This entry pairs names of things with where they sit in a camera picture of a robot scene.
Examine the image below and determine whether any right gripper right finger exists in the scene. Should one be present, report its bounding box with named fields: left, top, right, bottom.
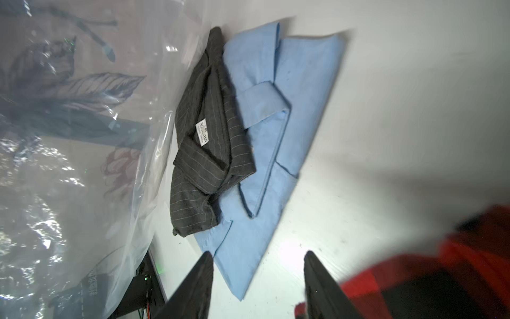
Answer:
left=304, top=251, right=362, bottom=319

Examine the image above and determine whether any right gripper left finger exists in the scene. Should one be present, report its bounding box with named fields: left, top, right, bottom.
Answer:
left=154, top=251, right=214, bottom=319

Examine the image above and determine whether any red black plaid shirt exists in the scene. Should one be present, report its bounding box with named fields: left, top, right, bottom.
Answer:
left=294, top=205, right=509, bottom=318

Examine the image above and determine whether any dark grey pinstripe shirt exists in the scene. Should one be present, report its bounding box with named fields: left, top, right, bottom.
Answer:
left=169, top=27, right=256, bottom=237

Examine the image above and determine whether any clear plastic vacuum bag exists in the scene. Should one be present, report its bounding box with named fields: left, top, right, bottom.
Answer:
left=1, top=1, right=209, bottom=318

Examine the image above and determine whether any light blue folded shirt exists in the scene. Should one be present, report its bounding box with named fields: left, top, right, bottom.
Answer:
left=195, top=22, right=345, bottom=299

